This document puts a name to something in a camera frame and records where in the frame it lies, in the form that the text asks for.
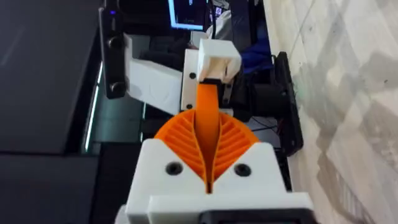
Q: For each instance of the blue fabric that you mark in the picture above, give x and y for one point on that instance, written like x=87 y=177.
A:
x=256 y=59

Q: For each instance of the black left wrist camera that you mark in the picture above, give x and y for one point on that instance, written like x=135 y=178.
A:
x=113 y=59

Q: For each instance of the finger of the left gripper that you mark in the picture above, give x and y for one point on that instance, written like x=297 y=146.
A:
x=217 y=53
x=189 y=90

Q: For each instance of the black upright wrist plate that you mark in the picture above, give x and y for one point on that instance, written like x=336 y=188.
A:
x=289 y=105

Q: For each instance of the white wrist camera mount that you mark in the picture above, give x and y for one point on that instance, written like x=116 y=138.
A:
x=152 y=84

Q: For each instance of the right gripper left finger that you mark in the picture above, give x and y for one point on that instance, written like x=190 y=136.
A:
x=158 y=183

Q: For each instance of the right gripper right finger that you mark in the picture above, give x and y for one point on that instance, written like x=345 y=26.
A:
x=252 y=182

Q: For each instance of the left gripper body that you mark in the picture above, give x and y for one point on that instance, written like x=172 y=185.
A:
x=261 y=99

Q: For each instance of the lit computer monitor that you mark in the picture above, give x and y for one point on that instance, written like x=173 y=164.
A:
x=188 y=14

